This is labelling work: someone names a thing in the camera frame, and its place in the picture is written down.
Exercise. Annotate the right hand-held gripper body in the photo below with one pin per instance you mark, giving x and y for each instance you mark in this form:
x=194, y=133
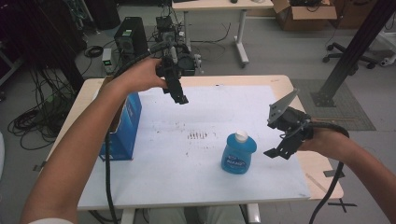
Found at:
x=291, y=119

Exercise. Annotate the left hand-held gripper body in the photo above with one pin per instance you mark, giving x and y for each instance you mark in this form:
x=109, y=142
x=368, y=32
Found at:
x=170, y=70

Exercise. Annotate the blue bottle with white cap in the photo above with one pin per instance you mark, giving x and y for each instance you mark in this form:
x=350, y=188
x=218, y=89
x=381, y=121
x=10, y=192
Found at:
x=238, y=155

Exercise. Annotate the blue cardboard box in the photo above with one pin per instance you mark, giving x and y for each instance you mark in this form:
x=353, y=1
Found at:
x=124, y=133

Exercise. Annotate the person's left hand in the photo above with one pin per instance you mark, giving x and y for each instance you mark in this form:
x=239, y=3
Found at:
x=141, y=76

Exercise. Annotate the person's right hand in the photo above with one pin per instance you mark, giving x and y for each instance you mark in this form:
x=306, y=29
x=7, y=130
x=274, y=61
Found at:
x=320, y=143

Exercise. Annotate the light wooden table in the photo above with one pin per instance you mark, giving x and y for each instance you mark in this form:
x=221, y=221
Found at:
x=308, y=174

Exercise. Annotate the open electronics rack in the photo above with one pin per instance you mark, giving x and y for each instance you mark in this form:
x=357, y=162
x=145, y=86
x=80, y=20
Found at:
x=166, y=29

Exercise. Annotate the black computer tower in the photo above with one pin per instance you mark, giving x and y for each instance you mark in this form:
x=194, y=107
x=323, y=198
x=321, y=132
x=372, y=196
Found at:
x=130, y=35

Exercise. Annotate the grey tape strip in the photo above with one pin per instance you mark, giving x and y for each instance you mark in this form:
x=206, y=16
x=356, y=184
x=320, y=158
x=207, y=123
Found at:
x=333, y=173

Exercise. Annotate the white table mat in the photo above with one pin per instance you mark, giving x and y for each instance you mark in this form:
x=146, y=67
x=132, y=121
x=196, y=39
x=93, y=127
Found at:
x=199, y=149

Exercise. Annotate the grey floor mat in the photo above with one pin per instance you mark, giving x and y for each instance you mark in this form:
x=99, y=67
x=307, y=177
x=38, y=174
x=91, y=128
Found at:
x=348, y=118

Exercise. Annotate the grey device with green display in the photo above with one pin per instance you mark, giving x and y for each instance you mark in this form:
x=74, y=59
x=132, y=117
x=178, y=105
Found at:
x=106, y=59

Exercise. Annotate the black tape cross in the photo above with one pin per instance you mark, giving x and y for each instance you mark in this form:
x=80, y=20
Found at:
x=342, y=204

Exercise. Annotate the white-legged wooden desk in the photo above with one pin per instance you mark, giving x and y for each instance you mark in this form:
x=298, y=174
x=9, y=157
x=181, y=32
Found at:
x=222, y=4

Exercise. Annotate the black office chair base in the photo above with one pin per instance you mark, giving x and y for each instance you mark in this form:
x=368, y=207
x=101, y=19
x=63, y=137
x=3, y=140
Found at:
x=347, y=55

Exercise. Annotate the open brown cardboard box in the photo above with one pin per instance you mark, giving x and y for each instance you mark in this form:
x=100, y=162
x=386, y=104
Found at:
x=303, y=14

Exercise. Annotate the dark curtain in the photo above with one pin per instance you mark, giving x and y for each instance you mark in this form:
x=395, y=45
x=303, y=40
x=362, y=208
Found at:
x=40, y=40

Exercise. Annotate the dark tape strip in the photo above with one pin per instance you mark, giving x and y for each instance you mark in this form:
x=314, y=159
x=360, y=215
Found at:
x=39, y=166

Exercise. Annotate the black metal stand post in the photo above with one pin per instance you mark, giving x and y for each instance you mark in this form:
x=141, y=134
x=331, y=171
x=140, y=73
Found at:
x=358, y=46

